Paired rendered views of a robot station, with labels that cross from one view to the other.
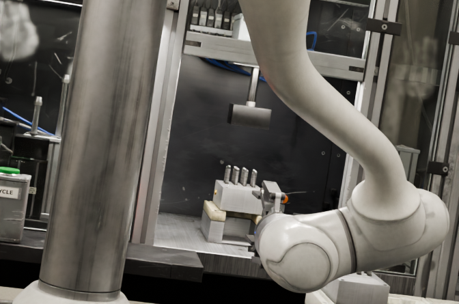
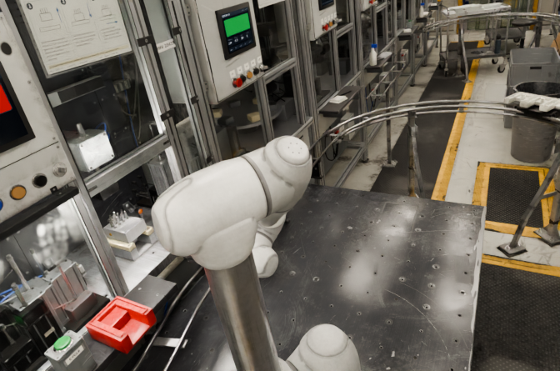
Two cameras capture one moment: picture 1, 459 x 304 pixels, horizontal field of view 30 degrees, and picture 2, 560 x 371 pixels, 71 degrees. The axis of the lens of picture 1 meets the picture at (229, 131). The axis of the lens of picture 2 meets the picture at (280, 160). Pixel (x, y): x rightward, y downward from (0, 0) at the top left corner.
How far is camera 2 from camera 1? 97 cm
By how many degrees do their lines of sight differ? 53
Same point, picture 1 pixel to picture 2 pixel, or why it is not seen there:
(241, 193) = (134, 228)
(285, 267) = (267, 273)
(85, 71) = (244, 308)
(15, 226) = (91, 360)
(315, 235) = (267, 252)
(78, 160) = (258, 342)
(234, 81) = not seen: hidden behind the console
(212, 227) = (132, 253)
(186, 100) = not seen: hidden behind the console
